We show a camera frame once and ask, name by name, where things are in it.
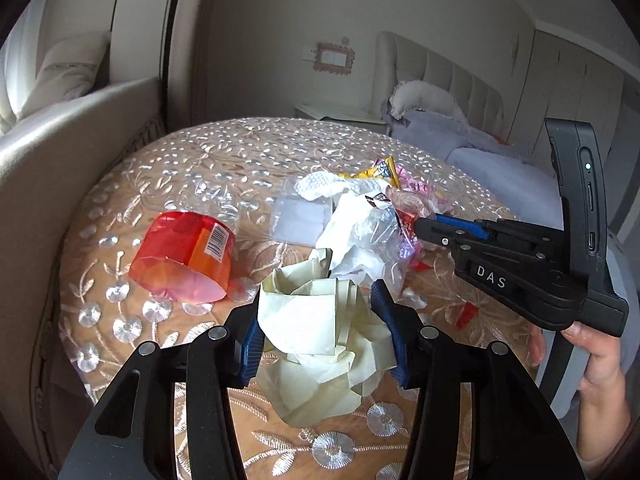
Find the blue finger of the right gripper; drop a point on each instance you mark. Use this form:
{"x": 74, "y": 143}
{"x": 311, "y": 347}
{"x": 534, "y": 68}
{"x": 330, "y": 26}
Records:
{"x": 480, "y": 229}
{"x": 445, "y": 237}

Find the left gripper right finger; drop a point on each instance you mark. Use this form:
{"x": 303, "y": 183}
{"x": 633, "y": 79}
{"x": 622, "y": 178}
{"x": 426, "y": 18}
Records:
{"x": 515, "y": 434}

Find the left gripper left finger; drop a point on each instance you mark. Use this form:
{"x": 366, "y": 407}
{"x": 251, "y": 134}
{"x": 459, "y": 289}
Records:
{"x": 130, "y": 432}

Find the pink snack wrapper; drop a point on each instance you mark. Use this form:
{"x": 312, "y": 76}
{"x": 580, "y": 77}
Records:
{"x": 421, "y": 199}

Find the clear printed plastic bag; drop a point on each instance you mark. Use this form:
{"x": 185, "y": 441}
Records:
{"x": 368, "y": 242}

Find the yellow snack bag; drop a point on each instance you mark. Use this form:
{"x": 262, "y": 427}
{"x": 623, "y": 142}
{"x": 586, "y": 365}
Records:
{"x": 384, "y": 169}

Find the red orange plastic wrapper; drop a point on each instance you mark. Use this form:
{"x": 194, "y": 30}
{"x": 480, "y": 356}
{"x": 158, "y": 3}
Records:
{"x": 186, "y": 257}

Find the pale yellow paper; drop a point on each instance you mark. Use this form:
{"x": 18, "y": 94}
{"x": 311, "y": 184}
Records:
{"x": 331, "y": 349}

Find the clear plastic container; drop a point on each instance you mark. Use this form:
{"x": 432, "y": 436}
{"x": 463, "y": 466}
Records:
{"x": 295, "y": 220}

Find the white paper towel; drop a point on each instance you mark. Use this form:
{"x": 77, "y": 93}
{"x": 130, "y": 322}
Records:
{"x": 325, "y": 187}

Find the clear plastic cup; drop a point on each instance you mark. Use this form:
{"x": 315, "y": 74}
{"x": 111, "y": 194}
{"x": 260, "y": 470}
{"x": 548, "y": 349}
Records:
{"x": 212, "y": 199}

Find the right hand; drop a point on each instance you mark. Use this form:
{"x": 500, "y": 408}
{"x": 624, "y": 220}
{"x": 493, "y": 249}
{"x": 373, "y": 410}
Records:
{"x": 603, "y": 385}

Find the lavender bed blanket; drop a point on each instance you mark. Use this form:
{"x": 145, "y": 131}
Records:
{"x": 533, "y": 197}

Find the small red wrapper piece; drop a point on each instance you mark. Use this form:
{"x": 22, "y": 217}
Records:
{"x": 467, "y": 312}

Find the embroidered round tablecloth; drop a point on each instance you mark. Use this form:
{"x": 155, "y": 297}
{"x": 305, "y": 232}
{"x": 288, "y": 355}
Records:
{"x": 104, "y": 315}

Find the white bed pillow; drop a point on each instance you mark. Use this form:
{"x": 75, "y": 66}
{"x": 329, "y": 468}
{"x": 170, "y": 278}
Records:
{"x": 420, "y": 95}

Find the white nightstand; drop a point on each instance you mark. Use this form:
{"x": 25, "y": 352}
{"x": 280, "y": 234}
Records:
{"x": 341, "y": 114}

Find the beige wardrobe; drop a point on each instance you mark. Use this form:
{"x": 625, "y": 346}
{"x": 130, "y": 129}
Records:
{"x": 564, "y": 80}

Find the beige tufted headboard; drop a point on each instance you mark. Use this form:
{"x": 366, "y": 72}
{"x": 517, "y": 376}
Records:
{"x": 399, "y": 59}

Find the beige cushion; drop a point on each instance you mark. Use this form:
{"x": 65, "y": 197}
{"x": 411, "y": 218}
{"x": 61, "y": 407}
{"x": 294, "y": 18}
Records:
{"x": 68, "y": 71}

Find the framed wall switch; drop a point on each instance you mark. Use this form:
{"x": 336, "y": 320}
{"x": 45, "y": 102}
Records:
{"x": 334, "y": 59}

